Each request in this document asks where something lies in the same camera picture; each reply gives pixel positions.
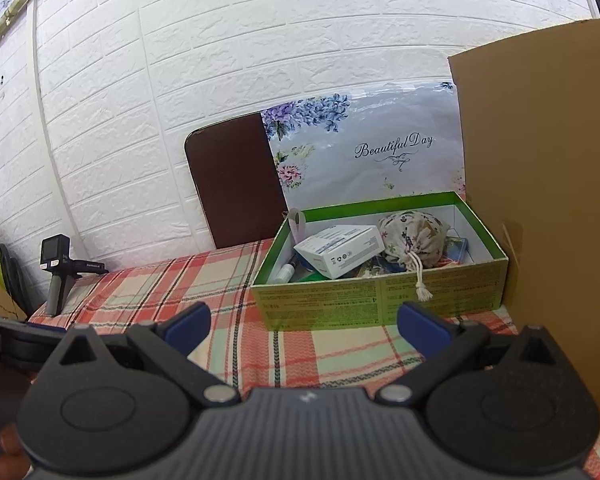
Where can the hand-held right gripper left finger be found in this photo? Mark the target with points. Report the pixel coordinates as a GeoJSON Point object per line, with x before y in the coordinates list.
{"type": "Point", "coordinates": [190, 325]}

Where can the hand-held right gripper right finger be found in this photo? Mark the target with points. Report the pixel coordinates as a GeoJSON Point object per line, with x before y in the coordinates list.
{"type": "Point", "coordinates": [420, 322]}

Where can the blue card pack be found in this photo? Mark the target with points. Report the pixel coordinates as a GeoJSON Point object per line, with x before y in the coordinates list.
{"type": "Point", "coordinates": [457, 250]}

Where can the green cardboard box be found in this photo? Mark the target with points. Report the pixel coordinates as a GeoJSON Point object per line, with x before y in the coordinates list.
{"type": "Point", "coordinates": [330, 305]}

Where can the white box with blue print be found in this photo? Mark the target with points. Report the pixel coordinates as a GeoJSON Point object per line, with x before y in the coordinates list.
{"type": "Point", "coordinates": [340, 252]}

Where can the black tube with green label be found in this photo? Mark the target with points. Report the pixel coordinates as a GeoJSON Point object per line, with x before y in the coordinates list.
{"type": "Point", "coordinates": [287, 272]}

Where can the person's left hand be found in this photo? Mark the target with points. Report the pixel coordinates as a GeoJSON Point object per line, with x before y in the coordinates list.
{"type": "Point", "coordinates": [7, 452]}

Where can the red plaid tablecloth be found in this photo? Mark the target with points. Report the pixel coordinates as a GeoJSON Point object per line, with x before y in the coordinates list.
{"type": "Point", "coordinates": [145, 285]}

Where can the green flat packet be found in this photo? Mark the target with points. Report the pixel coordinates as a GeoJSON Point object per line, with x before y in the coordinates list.
{"type": "Point", "coordinates": [312, 276]}

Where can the grey ribbon loop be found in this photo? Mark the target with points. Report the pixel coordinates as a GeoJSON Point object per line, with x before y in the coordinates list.
{"type": "Point", "coordinates": [298, 240]}

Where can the brown folded table board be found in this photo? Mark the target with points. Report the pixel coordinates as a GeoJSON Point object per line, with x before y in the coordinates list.
{"type": "Point", "coordinates": [230, 180]}

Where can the floral plastic sheet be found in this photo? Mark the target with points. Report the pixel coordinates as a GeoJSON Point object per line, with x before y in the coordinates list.
{"type": "Point", "coordinates": [355, 175]}

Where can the large brown cardboard sheet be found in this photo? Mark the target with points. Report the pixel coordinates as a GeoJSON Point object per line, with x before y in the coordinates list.
{"type": "Point", "coordinates": [545, 185]}

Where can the white wall pipe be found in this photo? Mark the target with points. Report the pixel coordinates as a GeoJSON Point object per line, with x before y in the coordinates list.
{"type": "Point", "coordinates": [40, 91]}

